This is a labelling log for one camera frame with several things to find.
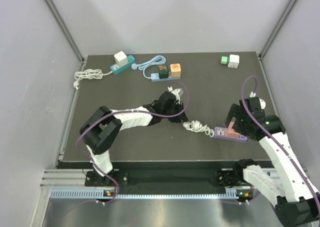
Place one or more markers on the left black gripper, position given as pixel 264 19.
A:
pixel 179 119

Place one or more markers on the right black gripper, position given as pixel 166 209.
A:
pixel 233 112

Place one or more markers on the pink cube plug adapter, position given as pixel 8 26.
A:
pixel 230 132

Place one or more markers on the purple power strip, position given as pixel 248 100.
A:
pixel 220 133

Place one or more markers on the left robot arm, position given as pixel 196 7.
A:
pixel 102 128

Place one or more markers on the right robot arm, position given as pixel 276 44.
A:
pixel 296 201

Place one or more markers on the light blue power strip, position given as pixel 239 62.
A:
pixel 156 78

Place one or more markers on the orange cube adapter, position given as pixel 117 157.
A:
pixel 175 70

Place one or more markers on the dark green cube adapter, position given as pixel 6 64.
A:
pixel 163 71

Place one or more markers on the white cube adapter far right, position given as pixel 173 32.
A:
pixel 233 61

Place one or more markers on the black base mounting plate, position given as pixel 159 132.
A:
pixel 204 177

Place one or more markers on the small green cube adapter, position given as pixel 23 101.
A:
pixel 224 60

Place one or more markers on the white cube adapter on teal strip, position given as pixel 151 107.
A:
pixel 120 58

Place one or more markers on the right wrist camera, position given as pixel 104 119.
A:
pixel 261 103

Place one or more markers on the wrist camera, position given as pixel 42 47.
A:
pixel 261 103
pixel 177 92

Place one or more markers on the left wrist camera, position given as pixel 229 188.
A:
pixel 177 92

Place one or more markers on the front aluminium rail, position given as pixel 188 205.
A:
pixel 76 178

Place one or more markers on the right aluminium frame post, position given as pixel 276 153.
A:
pixel 277 28

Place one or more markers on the aluminium frame post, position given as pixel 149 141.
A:
pixel 64 29
pixel 277 28

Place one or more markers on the slotted cable duct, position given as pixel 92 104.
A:
pixel 108 194

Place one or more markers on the left aluminium frame post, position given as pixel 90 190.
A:
pixel 64 29

